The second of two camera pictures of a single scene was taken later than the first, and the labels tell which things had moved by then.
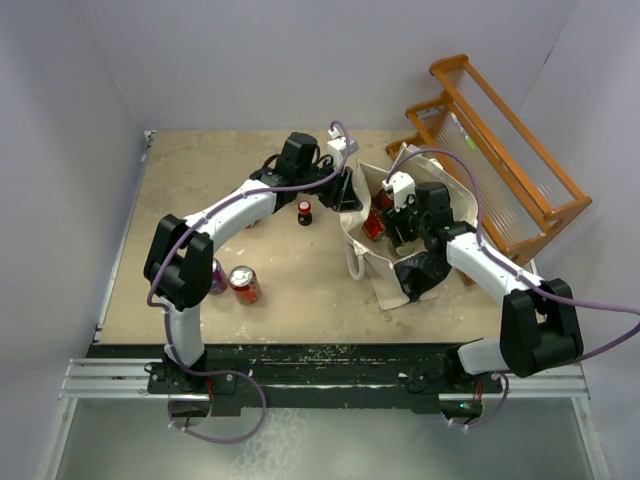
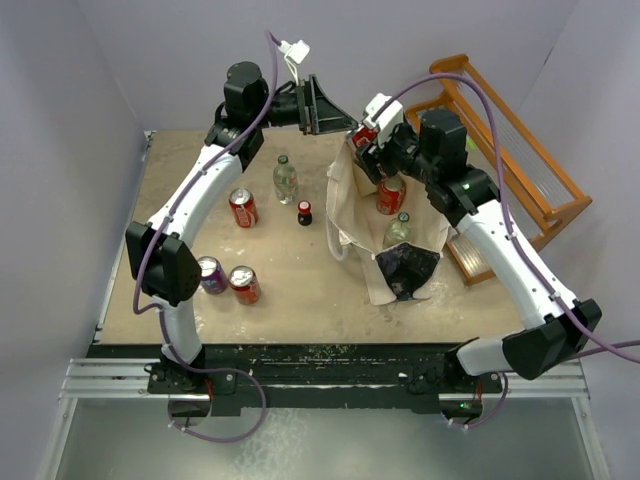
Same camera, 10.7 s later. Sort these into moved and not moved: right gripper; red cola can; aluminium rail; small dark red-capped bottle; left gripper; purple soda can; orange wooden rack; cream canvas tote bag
Moved: right gripper; cream canvas tote bag; left gripper; red cola can
Not moved: small dark red-capped bottle; aluminium rail; purple soda can; orange wooden rack
